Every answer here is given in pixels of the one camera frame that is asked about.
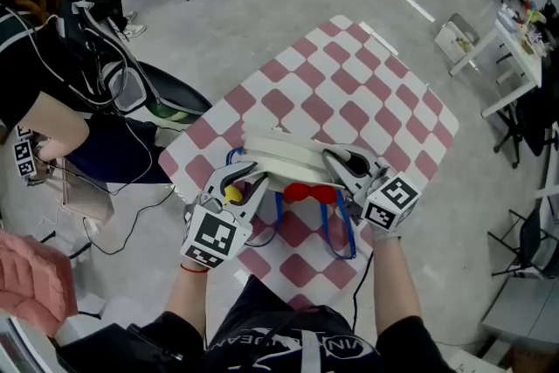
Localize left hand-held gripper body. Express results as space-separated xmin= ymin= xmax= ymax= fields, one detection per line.
xmin=180 ymin=190 xmax=253 ymax=270

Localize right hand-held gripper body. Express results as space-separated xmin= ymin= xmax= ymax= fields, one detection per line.
xmin=343 ymin=172 xmax=421 ymax=232

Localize white plush toy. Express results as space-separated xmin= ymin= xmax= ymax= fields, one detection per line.
xmin=222 ymin=122 xmax=358 ymax=261

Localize person's right forearm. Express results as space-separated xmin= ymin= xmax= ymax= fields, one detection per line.
xmin=370 ymin=231 xmax=424 ymax=337

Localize person's left forearm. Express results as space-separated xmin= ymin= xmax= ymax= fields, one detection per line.
xmin=164 ymin=264 xmax=210 ymax=350

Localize white wristband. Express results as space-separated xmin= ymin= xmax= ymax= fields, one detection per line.
xmin=370 ymin=226 xmax=402 ymax=242

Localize pink checkered cloth table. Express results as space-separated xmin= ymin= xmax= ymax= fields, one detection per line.
xmin=157 ymin=15 xmax=460 ymax=311

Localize person's black trousers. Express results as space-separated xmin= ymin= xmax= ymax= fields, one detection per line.
xmin=226 ymin=274 xmax=302 ymax=315

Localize person's black printed t-shirt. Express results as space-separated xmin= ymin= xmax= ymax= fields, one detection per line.
xmin=54 ymin=305 xmax=455 ymax=373

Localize white bin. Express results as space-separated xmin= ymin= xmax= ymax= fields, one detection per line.
xmin=433 ymin=12 xmax=480 ymax=66

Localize black folding chair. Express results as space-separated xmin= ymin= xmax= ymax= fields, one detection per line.
xmin=487 ymin=207 xmax=559 ymax=280

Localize black equipment pack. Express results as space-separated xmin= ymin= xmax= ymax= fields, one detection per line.
xmin=59 ymin=0 xmax=214 ymax=124

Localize black office chair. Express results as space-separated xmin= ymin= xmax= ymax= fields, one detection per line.
xmin=493 ymin=52 xmax=559 ymax=169

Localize white desk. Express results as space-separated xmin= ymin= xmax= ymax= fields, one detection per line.
xmin=448 ymin=15 xmax=543 ymax=120

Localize pink quilted cloth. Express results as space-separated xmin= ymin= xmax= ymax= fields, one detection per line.
xmin=0 ymin=228 xmax=79 ymax=338

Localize black floor cable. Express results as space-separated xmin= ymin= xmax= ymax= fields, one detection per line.
xmin=81 ymin=183 xmax=176 ymax=257

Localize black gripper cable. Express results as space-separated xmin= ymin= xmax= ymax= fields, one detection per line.
xmin=351 ymin=251 xmax=376 ymax=333

